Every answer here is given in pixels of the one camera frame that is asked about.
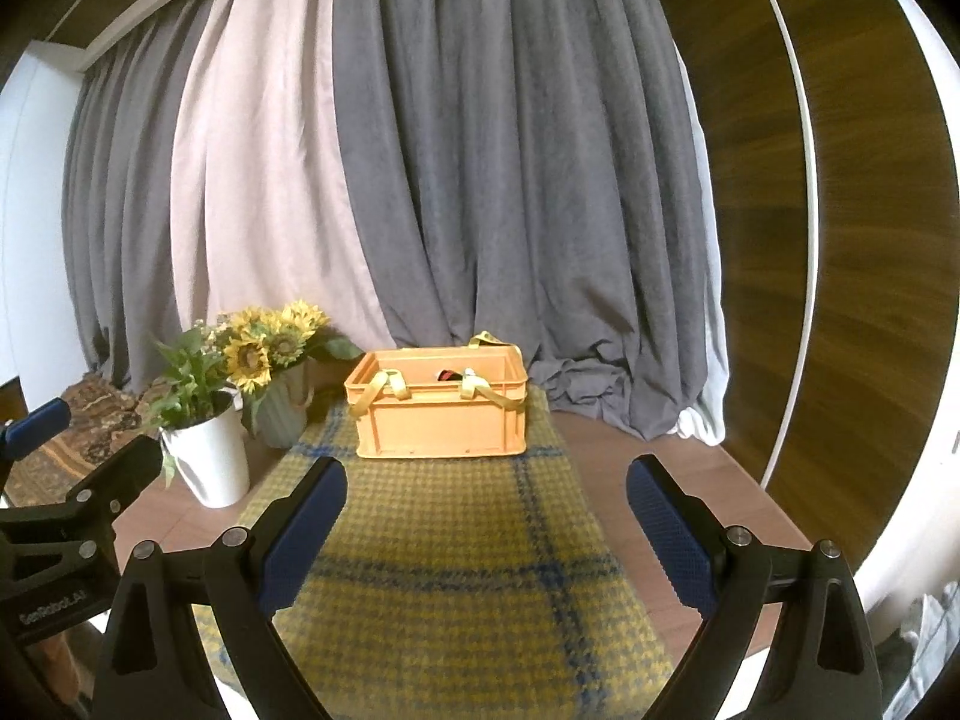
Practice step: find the artificial sunflower bouquet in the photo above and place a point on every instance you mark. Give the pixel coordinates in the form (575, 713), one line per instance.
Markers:
(251, 356)

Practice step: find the brown patterned rug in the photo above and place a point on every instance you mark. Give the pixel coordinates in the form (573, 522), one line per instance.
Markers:
(90, 412)

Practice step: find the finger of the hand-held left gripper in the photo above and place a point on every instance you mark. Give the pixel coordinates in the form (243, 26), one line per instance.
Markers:
(37, 424)
(112, 472)

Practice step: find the pink curtain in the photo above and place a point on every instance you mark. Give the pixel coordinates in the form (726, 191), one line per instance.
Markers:
(262, 165)

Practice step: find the white curtain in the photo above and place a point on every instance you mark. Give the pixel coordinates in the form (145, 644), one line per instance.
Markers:
(709, 405)

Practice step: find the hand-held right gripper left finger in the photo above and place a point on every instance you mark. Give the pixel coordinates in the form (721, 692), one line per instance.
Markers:
(300, 540)

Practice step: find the black and red plush doll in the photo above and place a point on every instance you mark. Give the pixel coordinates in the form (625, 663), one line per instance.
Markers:
(448, 374)

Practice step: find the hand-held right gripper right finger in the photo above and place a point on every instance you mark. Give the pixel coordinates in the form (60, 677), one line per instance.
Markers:
(675, 532)

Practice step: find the white crumpled cloth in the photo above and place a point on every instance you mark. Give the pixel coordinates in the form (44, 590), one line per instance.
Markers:
(926, 645)

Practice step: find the green leafy plant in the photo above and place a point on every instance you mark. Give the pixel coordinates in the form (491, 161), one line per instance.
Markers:
(187, 382)

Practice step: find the green ribbed vase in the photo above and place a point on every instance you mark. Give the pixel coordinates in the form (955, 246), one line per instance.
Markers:
(285, 412)

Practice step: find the dark wooden wardrobe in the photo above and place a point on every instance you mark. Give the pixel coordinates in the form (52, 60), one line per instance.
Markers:
(885, 277)

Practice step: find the grey curtain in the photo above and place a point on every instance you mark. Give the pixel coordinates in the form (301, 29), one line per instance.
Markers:
(525, 165)
(127, 202)

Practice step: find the yellow and blue checked mat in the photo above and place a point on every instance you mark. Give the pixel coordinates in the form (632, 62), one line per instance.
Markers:
(450, 577)

